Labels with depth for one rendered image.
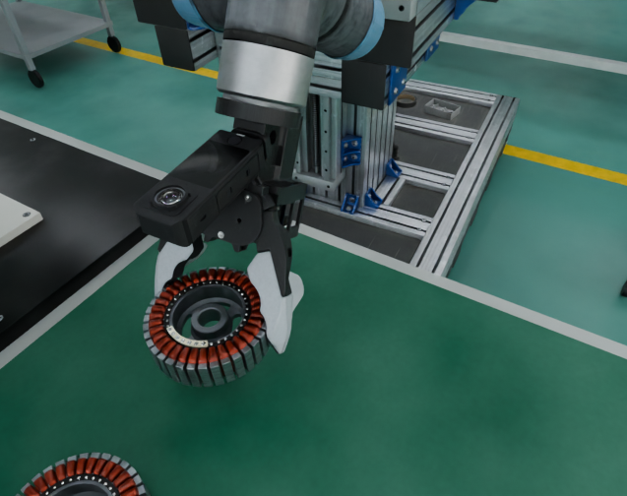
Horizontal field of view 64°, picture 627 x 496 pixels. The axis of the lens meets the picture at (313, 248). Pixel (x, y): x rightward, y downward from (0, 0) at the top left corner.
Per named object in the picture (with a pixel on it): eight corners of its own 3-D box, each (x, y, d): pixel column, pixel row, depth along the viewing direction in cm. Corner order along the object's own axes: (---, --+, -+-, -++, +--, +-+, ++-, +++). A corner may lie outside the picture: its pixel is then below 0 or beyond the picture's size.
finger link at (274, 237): (307, 288, 42) (274, 188, 41) (299, 293, 40) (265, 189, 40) (261, 300, 44) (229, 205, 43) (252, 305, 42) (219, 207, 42)
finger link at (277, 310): (329, 329, 46) (298, 235, 46) (303, 352, 41) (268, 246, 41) (300, 336, 48) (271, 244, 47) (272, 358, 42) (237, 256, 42)
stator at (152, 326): (200, 276, 51) (192, 250, 49) (296, 310, 47) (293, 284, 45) (126, 360, 44) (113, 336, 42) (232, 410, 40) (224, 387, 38)
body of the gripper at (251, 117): (298, 244, 48) (324, 117, 45) (254, 262, 40) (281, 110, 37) (232, 222, 51) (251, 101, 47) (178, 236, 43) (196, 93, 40)
